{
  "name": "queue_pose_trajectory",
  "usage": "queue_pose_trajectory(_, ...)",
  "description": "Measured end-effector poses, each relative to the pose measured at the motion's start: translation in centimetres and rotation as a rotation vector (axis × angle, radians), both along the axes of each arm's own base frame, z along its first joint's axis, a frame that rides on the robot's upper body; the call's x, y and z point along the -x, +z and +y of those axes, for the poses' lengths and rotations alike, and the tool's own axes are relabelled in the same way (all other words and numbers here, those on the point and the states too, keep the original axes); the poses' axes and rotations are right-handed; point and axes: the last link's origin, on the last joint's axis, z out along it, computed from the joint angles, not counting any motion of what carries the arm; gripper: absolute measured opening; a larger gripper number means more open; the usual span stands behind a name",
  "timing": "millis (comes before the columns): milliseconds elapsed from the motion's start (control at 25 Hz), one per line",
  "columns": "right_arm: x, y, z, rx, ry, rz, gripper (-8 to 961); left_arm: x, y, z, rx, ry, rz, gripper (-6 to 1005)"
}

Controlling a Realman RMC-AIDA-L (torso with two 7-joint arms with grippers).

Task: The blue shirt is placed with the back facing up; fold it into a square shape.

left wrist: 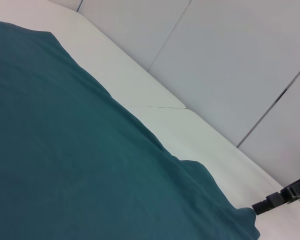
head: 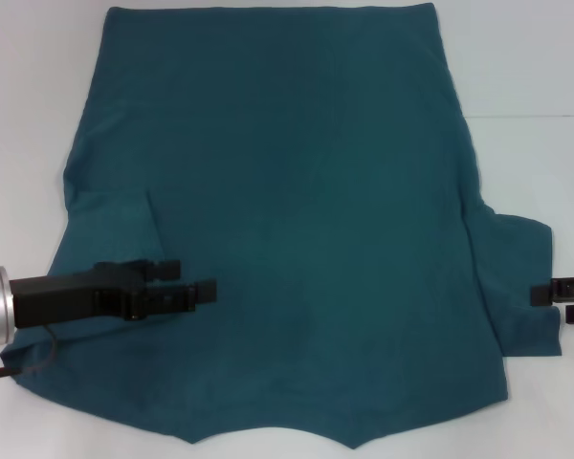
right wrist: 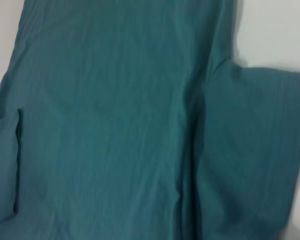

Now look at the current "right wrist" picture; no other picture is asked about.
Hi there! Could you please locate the teal blue t-shirt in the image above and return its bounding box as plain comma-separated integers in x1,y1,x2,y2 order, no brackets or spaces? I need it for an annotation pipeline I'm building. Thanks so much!
0,0,300,240

